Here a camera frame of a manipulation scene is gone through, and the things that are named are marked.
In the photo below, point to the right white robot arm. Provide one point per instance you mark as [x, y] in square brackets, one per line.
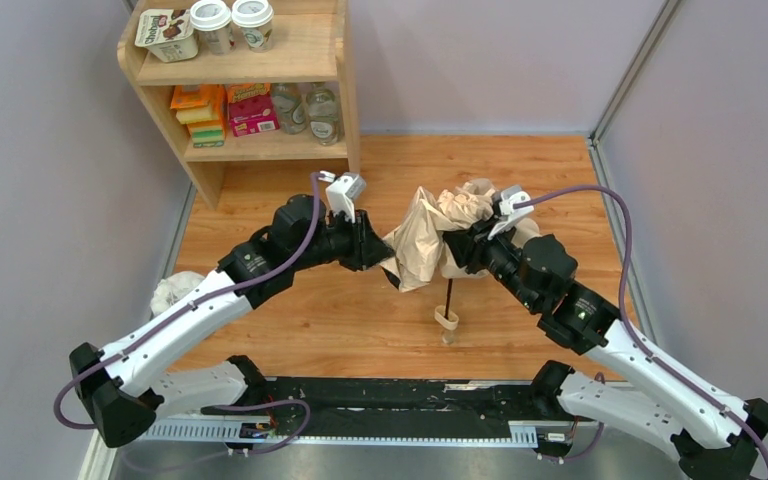
[710, 433]

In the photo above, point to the Chobani yogurt tub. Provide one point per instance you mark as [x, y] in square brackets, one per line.
[168, 34]

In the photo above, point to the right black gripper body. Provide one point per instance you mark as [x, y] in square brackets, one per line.
[475, 248]

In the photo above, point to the white crumpled plastic bag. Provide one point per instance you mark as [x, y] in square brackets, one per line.
[171, 289]

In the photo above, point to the left white lidded cup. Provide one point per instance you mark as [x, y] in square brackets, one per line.
[212, 20]

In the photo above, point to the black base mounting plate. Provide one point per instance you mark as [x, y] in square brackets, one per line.
[390, 404]

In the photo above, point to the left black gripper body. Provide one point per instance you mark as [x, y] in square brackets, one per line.
[360, 239]

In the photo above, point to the orange sponge pack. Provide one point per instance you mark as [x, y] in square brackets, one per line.
[201, 110]

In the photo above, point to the right clear glass bottle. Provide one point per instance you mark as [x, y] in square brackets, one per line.
[323, 113]

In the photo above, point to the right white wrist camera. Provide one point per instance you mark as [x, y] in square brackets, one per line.
[510, 206]

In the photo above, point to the wooden shelf unit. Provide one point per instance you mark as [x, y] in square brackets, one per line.
[311, 41]

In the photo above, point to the clear glass bottle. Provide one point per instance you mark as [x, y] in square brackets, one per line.
[287, 102]
[323, 113]

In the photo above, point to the white lidded cup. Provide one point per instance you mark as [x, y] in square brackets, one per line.
[212, 20]
[254, 19]

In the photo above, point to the beige folding umbrella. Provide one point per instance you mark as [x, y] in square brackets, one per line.
[417, 241]

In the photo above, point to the left clear glass bottle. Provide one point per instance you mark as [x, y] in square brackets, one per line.
[287, 102]

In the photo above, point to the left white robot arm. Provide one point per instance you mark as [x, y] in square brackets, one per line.
[125, 386]

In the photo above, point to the aluminium frame rail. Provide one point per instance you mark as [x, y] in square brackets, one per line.
[254, 432]

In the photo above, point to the right white lidded cup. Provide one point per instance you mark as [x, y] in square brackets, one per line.
[254, 19]

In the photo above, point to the pink orange snack box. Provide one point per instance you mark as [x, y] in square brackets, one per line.
[250, 110]

